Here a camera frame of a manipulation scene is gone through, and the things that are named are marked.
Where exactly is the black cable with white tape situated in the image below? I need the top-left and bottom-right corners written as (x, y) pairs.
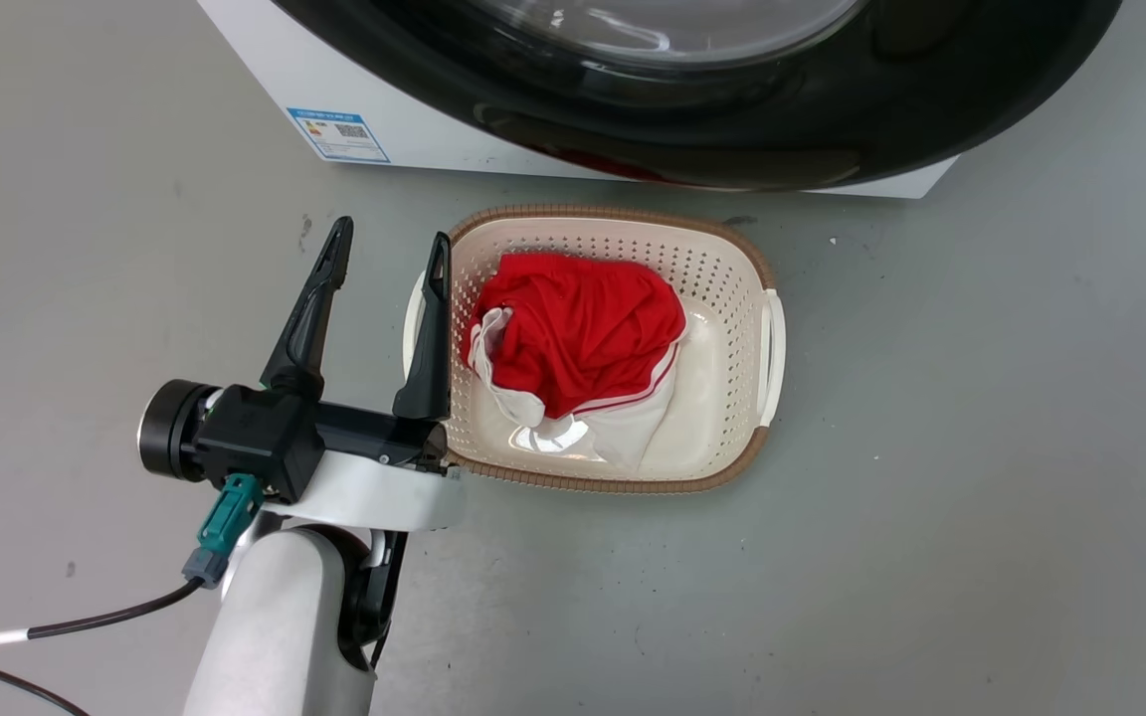
top-left (0, 577), bottom-right (206, 649)

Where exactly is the cream perforated laundry basket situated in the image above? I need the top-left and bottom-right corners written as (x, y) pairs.
top-left (402, 205), bottom-right (787, 495)

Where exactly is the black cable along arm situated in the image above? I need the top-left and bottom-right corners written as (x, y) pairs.
top-left (368, 530), bottom-right (411, 669)

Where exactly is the white washing machine body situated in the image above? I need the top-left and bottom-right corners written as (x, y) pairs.
top-left (197, 0), bottom-right (962, 200)

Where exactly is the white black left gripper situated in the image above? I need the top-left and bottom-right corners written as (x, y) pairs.
top-left (260, 216), bottom-right (467, 533)

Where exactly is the blue white energy label sticker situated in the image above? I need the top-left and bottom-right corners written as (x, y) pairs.
top-left (286, 107), bottom-right (391, 164)

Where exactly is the red and white garment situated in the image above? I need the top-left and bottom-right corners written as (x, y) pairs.
top-left (462, 251), bottom-right (688, 472)

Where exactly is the black round washing machine door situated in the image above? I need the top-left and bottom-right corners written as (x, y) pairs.
top-left (270, 0), bottom-right (1126, 191)

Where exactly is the thin black cable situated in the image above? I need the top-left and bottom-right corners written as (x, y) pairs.
top-left (0, 650), bottom-right (90, 716)

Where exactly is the teal grey cable connector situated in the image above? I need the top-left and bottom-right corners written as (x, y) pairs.
top-left (182, 472), bottom-right (265, 589)

